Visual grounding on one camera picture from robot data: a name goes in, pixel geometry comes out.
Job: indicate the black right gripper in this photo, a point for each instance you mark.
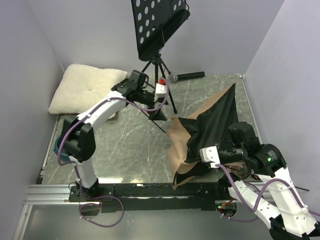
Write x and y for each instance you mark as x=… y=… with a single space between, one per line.
x=221 y=163

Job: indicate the teal pet bowl holder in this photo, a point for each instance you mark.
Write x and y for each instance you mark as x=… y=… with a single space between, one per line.
x=62 y=156

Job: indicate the steel pet bowl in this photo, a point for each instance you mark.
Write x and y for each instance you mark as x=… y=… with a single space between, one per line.
x=240 y=169

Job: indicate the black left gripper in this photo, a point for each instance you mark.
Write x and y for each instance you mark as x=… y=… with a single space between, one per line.
x=157 y=115

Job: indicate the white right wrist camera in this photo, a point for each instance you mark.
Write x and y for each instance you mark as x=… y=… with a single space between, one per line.
x=210 y=156

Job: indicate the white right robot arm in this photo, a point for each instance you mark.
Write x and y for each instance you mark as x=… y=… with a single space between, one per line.
x=278 y=203

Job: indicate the tan pet tent fabric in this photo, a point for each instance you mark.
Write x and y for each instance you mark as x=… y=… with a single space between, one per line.
x=206 y=127

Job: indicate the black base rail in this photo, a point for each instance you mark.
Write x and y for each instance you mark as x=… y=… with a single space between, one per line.
x=155 y=196

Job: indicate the black music stand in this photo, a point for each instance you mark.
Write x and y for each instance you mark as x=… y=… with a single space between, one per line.
x=155 y=21

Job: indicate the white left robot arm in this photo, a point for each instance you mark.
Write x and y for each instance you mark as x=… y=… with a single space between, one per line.
x=76 y=144

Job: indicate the black microphone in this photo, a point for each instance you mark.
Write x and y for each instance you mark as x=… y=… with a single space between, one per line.
x=186 y=76

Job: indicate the cream white pillow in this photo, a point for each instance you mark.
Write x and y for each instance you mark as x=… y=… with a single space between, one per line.
x=83 y=86

